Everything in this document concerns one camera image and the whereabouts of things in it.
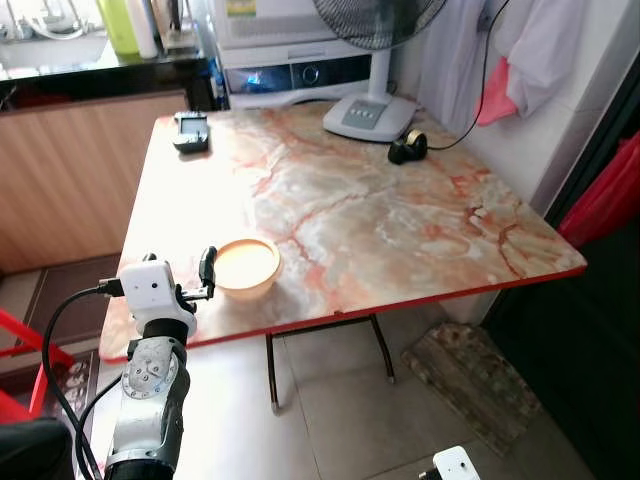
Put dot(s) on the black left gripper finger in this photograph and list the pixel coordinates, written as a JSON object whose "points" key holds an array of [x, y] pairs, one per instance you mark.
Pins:
{"points": [[208, 268]]}

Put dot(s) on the round cream plastic container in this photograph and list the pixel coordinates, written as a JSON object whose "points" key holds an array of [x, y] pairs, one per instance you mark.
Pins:
{"points": [[248, 265]]}

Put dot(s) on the small grey device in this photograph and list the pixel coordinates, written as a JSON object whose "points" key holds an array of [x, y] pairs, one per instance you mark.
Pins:
{"points": [[190, 135]]}

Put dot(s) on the marble pattern folding table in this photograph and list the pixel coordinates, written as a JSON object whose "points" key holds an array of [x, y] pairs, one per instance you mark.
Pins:
{"points": [[350, 200]]}

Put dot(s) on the wooden counter cabinet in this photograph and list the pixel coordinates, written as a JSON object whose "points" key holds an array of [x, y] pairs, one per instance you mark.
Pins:
{"points": [[70, 180]]}

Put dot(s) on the red plastic bag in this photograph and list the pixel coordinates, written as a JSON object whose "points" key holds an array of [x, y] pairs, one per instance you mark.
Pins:
{"points": [[605, 195]]}

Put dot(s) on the white standing fan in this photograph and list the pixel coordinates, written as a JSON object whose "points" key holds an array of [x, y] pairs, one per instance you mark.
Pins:
{"points": [[370, 118]]}

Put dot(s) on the white washing machine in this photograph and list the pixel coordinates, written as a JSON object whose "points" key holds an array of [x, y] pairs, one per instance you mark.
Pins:
{"points": [[280, 55]]}

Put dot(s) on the black robot leg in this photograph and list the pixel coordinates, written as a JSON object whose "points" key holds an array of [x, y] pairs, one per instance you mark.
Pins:
{"points": [[30, 455]]}

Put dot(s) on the white plastic bottle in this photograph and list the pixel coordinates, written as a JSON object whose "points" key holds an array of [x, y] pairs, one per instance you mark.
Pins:
{"points": [[145, 30]]}

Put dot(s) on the green plastic bottle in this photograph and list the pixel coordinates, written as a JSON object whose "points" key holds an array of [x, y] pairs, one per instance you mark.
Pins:
{"points": [[118, 25]]}

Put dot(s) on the steel kitchen sink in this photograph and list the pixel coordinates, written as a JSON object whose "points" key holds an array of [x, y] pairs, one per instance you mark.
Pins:
{"points": [[40, 45]]}

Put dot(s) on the patterned brown door mat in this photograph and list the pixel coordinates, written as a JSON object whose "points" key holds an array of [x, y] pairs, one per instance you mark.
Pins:
{"points": [[470, 385]]}

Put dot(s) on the pink hanging cloth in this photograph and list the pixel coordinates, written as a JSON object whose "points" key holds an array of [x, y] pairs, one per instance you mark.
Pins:
{"points": [[495, 100]]}

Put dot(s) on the white hanging cloth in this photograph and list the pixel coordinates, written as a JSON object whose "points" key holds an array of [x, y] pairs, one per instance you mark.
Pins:
{"points": [[550, 50]]}

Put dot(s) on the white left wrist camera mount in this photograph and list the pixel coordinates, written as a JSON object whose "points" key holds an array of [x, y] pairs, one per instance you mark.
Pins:
{"points": [[148, 290]]}

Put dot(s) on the red metal stool frame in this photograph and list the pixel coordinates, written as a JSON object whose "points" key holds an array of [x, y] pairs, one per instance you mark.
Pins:
{"points": [[20, 330]]}

